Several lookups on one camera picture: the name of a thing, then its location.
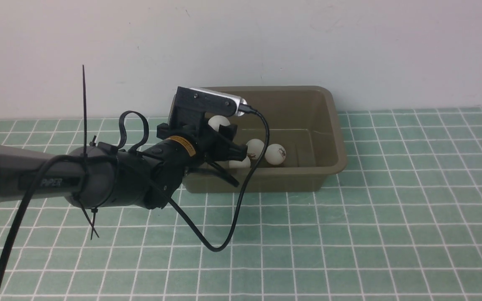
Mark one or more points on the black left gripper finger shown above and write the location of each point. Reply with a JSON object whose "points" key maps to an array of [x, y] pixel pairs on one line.
{"points": [[218, 171], [226, 134]]}

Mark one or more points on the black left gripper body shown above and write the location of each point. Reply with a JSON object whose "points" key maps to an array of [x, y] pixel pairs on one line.
{"points": [[184, 143]]}

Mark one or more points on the white ping-pong ball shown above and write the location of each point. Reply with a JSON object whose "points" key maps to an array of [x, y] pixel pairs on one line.
{"points": [[215, 122], [243, 164], [255, 147], [275, 154]]}

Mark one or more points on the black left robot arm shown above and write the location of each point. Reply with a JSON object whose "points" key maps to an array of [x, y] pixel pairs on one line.
{"points": [[104, 175]]}

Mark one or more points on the olive plastic storage bin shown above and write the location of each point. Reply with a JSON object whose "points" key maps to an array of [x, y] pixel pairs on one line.
{"points": [[304, 120]]}

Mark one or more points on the black zip tie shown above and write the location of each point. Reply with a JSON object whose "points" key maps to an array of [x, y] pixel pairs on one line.
{"points": [[85, 155]]}

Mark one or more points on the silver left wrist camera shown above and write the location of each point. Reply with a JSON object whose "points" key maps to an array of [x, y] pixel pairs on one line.
{"points": [[203, 101]]}

